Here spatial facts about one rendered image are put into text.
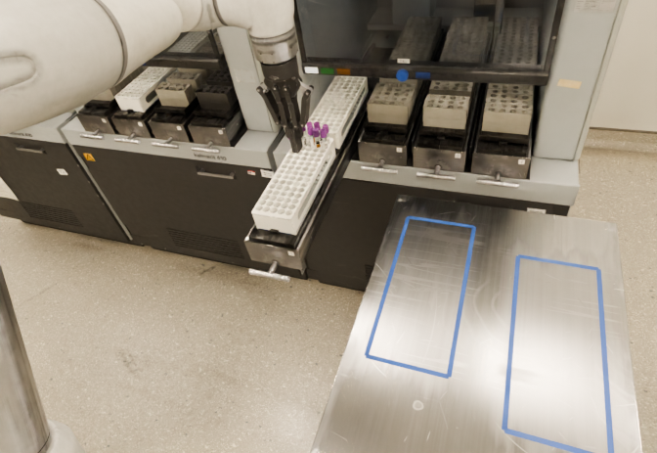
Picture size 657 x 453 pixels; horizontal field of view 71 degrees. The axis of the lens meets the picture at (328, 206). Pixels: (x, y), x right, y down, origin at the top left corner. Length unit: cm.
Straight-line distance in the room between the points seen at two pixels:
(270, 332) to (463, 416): 119
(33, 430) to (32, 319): 171
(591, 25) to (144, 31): 90
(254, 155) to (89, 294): 119
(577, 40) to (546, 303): 57
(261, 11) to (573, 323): 77
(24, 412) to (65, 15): 47
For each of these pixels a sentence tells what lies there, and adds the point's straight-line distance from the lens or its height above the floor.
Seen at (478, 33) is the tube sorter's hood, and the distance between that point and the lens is 115.
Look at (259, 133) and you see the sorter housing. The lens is 152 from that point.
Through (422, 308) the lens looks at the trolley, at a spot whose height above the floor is 82.
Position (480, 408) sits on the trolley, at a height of 82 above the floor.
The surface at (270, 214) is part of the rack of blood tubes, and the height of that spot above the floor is 86.
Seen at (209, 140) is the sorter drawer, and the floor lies 76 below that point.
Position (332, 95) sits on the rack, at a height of 86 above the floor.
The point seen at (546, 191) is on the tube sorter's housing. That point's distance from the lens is 130.
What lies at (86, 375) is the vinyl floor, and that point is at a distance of 210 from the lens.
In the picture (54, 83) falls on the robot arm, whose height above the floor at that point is 140.
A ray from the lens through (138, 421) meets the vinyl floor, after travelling 190.
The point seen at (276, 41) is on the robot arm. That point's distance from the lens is 93.
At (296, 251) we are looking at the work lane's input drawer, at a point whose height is 80.
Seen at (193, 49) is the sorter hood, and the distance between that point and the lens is 145.
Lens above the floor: 156
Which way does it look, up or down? 44 degrees down
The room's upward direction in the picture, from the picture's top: 11 degrees counter-clockwise
